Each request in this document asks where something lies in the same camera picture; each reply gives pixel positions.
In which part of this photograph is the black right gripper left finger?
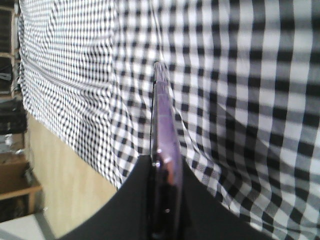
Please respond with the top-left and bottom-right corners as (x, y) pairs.
(60, 155), (151, 240)

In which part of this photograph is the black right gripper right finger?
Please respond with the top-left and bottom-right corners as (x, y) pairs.
(180, 161), (271, 240)

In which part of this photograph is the black smartphone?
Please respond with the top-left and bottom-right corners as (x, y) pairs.
(150, 62), (183, 240)

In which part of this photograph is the black white checkered duvet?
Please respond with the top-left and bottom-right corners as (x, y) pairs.
(19, 0), (320, 240)

